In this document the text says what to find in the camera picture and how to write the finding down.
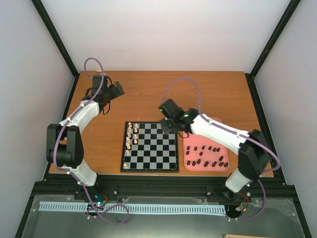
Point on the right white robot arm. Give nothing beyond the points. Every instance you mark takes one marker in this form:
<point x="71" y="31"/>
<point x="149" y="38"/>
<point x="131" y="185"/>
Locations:
<point x="250" y="147"/>

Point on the left green circuit board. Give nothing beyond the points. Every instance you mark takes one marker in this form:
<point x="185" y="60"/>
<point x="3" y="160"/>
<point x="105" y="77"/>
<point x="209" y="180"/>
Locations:
<point x="101" y="201"/>

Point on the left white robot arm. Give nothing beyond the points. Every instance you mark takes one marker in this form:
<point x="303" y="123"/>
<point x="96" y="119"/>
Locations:
<point x="64" y="147"/>

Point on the right circuit board connector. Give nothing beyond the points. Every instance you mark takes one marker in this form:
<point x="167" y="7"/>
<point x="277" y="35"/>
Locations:
<point x="243" y="205"/>

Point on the pink plastic tray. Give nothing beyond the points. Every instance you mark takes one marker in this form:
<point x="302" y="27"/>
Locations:
<point x="218" y="154"/>

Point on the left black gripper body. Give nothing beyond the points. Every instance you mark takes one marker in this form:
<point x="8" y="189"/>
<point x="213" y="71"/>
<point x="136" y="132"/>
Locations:
<point x="115" y="94"/>

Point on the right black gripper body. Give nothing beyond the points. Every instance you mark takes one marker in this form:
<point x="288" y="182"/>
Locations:
<point x="167" y="129"/>

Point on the light blue slotted cable duct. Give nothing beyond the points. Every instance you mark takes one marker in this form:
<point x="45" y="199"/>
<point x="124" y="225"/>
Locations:
<point x="140" y="209"/>

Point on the black aluminium frame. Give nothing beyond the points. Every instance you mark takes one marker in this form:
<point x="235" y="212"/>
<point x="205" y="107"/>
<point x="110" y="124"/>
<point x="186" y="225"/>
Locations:
<point x="165" y="186"/>

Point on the black and silver chessboard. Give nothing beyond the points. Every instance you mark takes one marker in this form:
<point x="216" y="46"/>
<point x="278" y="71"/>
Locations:
<point x="156" y="151"/>

